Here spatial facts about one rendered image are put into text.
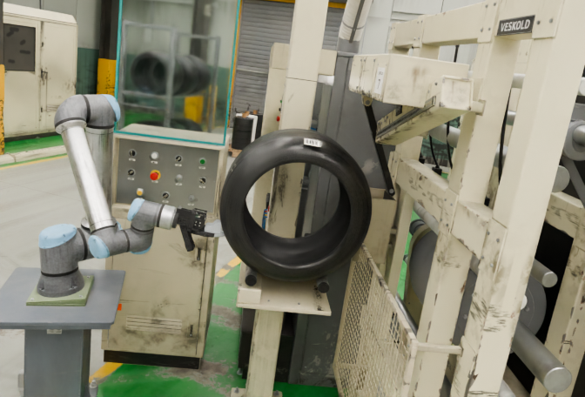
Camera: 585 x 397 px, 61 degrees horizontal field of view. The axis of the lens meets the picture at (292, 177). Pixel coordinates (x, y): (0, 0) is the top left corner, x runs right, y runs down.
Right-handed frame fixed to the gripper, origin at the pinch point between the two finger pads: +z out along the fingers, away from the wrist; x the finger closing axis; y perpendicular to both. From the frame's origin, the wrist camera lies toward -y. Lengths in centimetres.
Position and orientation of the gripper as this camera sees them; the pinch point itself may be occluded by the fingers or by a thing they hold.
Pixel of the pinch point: (224, 235)
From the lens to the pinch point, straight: 196.0
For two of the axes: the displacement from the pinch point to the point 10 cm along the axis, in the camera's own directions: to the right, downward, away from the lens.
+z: 9.6, 2.4, 1.2
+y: 2.6, -9.4, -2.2
